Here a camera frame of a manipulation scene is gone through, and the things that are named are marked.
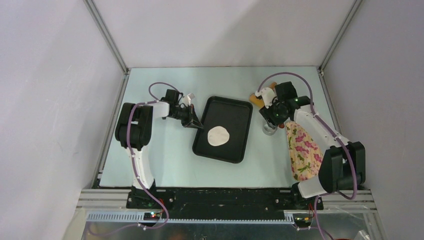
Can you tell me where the black baking tray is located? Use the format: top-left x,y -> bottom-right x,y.
192,96 -> 253,164

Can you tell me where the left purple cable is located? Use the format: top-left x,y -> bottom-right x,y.
127,82 -> 181,231

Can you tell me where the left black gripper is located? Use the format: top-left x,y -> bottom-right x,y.
169,104 -> 203,129

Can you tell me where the small round metal cup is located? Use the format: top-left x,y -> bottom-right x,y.
262,120 -> 278,136

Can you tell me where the wooden dough roller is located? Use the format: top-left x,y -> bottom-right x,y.
248,82 -> 277,109

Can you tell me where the floral cloth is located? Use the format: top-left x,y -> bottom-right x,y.
285,121 -> 323,182

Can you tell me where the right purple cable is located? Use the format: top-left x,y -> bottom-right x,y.
257,72 -> 359,240

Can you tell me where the purple cable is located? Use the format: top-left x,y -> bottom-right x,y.
127,82 -> 181,231
257,72 -> 359,240

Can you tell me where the white dough ball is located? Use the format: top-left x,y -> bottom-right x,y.
207,126 -> 230,147

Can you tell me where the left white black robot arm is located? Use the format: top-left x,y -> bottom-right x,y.
115,89 -> 204,208

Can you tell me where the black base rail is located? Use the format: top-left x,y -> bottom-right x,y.
126,186 -> 315,221

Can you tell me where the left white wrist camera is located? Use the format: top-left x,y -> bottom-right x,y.
180,93 -> 195,107

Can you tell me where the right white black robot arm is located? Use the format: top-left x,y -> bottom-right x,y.
254,81 -> 365,209

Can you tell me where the aluminium frame with cable duct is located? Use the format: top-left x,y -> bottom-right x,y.
76,187 -> 387,240

